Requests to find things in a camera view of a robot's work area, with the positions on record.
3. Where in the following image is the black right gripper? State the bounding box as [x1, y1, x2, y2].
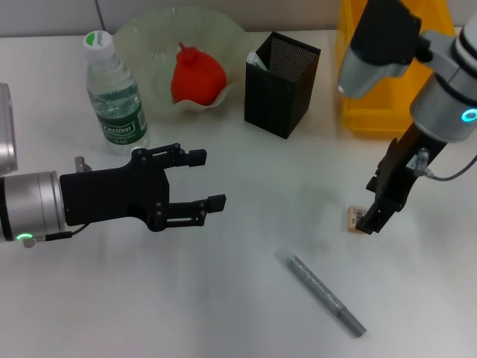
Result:
[354, 122, 448, 236]

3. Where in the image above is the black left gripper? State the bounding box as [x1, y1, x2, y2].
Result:
[59, 142, 228, 233]

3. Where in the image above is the beige eraser with barcode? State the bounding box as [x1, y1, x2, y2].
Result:
[347, 204, 368, 234]

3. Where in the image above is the orange fruit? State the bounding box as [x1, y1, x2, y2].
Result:
[170, 41, 228, 108]

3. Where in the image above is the clear water bottle green label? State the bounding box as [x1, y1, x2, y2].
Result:
[82, 30, 151, 157]

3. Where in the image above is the green pen white cap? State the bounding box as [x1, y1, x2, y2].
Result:
[246, 51, 270, 72]

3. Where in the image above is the grey marker pen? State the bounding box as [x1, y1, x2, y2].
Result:
[286, 254, 367, 339]

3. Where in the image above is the black mesh pen holder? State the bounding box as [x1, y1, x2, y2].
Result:
[244, 31, 322, 140]

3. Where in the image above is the green glass fruit plate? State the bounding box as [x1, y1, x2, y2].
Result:
[113, 4, 249, 121]

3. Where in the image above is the yellow plastic bin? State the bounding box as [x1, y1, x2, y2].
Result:
[336, 0, 456, 137]

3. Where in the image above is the right arm cable with connector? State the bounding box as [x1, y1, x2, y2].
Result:
[416, 148, 477, 183]

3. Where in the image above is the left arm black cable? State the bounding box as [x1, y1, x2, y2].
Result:
[22, 223, 89, 249]

